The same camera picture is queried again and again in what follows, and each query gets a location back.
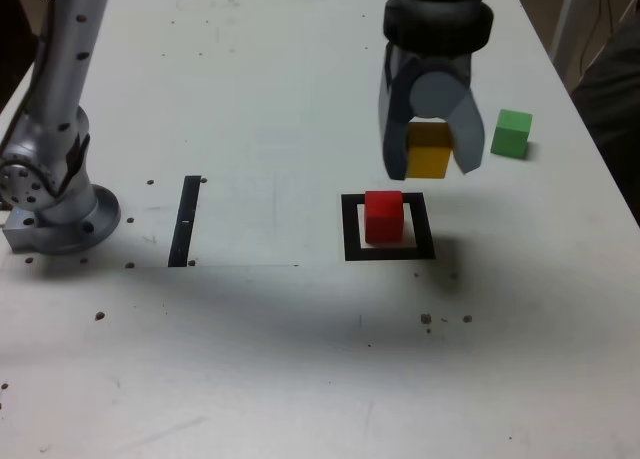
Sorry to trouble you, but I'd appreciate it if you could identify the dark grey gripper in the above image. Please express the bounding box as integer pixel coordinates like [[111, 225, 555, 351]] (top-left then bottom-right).
[[377, 46, 488, 183]]

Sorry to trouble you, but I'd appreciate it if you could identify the yellow cube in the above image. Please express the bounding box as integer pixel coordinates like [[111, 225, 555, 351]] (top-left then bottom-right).
[[405, 120, 455, 180]]

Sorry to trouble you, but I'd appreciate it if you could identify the green cube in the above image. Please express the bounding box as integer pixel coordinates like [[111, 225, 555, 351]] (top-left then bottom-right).
[[489, 108, 534, 159]]

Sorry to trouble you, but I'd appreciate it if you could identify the red cube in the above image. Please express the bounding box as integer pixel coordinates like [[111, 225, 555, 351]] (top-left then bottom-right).
[[363, 190, 405, 244]]

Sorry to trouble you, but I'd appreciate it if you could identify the black tape square outline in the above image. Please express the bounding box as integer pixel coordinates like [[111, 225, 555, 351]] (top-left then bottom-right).
[[341, 192, 436, 263]]

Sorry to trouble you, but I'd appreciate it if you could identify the person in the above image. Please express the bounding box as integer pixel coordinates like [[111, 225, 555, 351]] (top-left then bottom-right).
[[569, 18, 640, 235]]

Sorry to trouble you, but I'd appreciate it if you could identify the black tape strip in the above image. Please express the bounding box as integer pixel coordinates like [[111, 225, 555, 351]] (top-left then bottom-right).
[[167, 175, 202, 269]]

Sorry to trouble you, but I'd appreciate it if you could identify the white frame post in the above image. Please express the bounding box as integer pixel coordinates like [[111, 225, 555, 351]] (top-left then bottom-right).
[[549, 0, 591, 75]]

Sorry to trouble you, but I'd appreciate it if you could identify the thin background cable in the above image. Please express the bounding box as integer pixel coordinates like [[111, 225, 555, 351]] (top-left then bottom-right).
[[578, 0, 620, 75]]

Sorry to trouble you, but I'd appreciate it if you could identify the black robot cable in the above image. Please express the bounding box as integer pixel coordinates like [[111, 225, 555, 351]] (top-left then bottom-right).
[[0, 0, 55, 153]]

